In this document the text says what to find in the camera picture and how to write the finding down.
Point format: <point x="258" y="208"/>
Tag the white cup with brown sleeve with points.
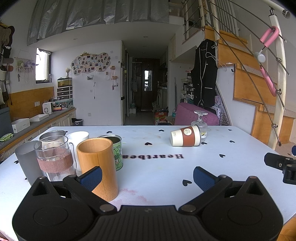
<point x="186" y="137"/>

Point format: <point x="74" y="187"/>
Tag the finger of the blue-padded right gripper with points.
<point x="212" y="187"/>

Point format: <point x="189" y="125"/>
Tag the grey matte cup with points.
<point x="27" y="159"/>

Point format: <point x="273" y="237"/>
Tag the purple sofa chair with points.
<point x="185" y="115"/>

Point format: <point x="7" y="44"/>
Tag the wooden cylinder cup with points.
<point x="99" y="152"/>

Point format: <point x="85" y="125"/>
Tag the small drawer organizer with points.
<point x="64" y="88"/>

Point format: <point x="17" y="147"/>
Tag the black hanging coat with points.
<point x="204" y="74"/>

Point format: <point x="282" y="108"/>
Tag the white small appliance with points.
<point x="47" y="107"/>

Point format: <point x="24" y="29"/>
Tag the kitchen counter cabinet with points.
<point x="58" y="118"/>

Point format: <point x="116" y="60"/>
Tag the upside-down stemmed glass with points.
<point x="200" y="123"/>

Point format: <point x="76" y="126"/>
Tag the photo collage board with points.
<point x="88" y="63"/>

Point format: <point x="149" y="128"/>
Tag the pink foam padded railing post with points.
<point x="273" y="67"/>

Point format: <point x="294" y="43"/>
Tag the glass jar with pink sleeve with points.
<point x="55" y="158"/>

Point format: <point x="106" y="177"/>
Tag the green cartoon tin can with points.
<point x="117" y="150"/>

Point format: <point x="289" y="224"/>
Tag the steel mug behind jar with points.
<point x="52" y="134"/>

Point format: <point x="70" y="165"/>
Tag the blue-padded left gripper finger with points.
<point x="81" y="190"/>

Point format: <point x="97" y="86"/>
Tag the white box on counter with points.
<point x="20" y="124"/>

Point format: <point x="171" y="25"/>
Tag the black trash bin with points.
<point x="76" y="122"/>

